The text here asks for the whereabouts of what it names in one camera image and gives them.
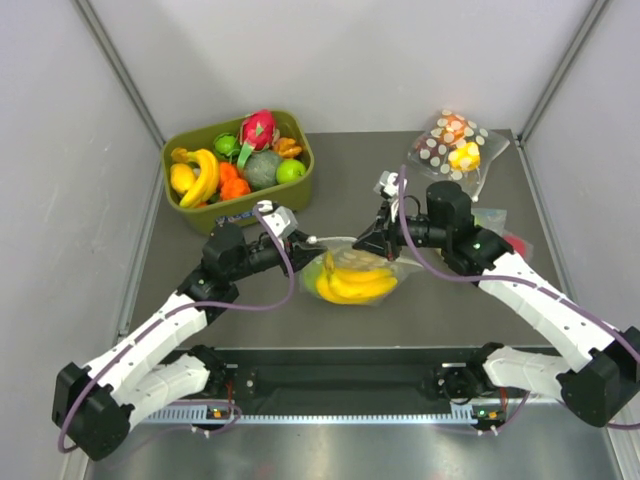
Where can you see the yellow lemon toy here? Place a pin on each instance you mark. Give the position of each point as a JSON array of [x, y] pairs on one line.
[[182, 178]]

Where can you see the grey green melon toy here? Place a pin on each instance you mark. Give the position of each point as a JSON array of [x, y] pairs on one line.
[[260, 170]]

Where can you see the slotted grey cable duct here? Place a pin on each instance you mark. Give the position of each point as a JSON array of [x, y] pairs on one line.
[[200, 414]]

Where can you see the green round fruit toy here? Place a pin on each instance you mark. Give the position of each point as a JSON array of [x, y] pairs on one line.
[[227, 145]]

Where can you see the orange tangerine toy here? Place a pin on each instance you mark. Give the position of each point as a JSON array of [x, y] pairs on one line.
[[227, 171]]

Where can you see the olive green plastic bin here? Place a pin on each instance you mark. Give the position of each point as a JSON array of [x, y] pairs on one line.
[[295, 195]]

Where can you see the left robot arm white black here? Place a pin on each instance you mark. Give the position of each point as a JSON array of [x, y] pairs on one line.
[[97, 405]]

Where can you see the orange pumpkin toy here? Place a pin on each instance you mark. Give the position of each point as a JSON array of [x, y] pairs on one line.
[[234, 188]]

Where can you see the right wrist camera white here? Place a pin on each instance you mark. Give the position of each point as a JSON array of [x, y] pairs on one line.
[[388, 185]]

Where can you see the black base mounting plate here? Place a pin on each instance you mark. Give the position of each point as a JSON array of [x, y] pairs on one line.
[[341, 381]]

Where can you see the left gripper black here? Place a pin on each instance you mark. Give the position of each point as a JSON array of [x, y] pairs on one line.
[[299, 251]]

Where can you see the pink dragon fruit toy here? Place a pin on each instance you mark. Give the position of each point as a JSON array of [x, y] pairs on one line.
[[256, 134]]

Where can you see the aluminium frame post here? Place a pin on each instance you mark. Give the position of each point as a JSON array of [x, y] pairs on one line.
[[97, 30], [587, 26]]

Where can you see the polka dot zip bag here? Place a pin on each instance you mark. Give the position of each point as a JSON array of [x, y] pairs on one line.
[[458, 149]]

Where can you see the left aluminium frame post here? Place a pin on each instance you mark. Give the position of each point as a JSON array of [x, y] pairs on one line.
[[97, 30]]

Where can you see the yellow banana bunch in bin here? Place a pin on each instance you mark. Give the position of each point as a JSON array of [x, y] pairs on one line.
[[206, 167]]

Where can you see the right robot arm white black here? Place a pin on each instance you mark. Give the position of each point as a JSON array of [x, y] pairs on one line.
[[595, 369]]

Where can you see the zip bag with bananas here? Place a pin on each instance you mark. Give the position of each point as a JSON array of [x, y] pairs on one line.
[[346, 257]]

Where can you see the orange walnut-like toy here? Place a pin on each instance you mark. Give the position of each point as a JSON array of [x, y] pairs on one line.
[[287, 147]]

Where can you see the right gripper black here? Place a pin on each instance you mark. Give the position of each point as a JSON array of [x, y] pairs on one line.
[[382, 237]]

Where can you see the right aluminium frame post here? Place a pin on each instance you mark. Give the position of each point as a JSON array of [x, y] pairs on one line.
[[587, 26]]

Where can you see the blue zip bag colourful balls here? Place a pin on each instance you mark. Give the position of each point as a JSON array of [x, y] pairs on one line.
[[495, 220]]

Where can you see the green apple toy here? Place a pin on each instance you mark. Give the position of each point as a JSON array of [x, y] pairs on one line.
[[290, 170]]

